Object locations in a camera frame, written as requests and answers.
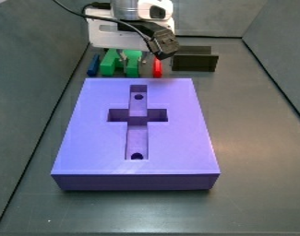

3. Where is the green U-shaped block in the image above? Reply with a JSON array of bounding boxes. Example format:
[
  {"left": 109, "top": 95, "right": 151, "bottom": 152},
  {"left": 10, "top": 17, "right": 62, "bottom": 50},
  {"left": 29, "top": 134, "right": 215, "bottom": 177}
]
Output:
[{"left": 100, "top": 49, "right": 143, "bottom": 77}]

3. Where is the purple board with cross slot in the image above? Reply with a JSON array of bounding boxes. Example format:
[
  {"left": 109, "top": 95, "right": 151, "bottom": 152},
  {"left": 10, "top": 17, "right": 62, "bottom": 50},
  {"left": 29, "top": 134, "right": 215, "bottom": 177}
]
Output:
[{"left": 52, "top": 78, "right": 220, "bottom": 191}]

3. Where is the black angled fixture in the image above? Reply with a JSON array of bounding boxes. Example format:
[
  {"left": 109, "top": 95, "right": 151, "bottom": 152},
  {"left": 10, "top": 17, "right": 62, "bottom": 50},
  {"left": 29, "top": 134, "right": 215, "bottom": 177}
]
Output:
[{"left": 172, "top": 46, "right": 219, "bottom": 72}]

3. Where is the red peg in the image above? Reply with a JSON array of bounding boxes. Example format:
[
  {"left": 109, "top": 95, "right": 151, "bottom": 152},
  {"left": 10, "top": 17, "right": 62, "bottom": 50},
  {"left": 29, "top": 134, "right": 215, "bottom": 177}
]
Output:
[{"left": 152, "top": 58, "right": 163, "bottom": 78}]

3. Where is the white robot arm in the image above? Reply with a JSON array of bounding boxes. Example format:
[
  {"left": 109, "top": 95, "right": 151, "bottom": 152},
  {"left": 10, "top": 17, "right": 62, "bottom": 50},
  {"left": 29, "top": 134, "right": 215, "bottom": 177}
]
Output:
[{"left": 85, "top": 0, "right": 179, "bottom": 57}]

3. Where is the blue peg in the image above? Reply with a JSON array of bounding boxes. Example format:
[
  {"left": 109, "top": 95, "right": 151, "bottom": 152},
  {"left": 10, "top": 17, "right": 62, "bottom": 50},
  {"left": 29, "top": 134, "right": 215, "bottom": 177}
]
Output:
[{"left": 88, "top": 54, "right": 100, "bottom": 77}]

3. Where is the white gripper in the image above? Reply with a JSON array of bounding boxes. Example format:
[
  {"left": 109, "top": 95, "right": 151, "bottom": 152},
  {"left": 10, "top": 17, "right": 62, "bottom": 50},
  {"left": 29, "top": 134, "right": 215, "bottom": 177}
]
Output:
[{"left": 85, "top": 6, "right": 177, "bottom": 52}]

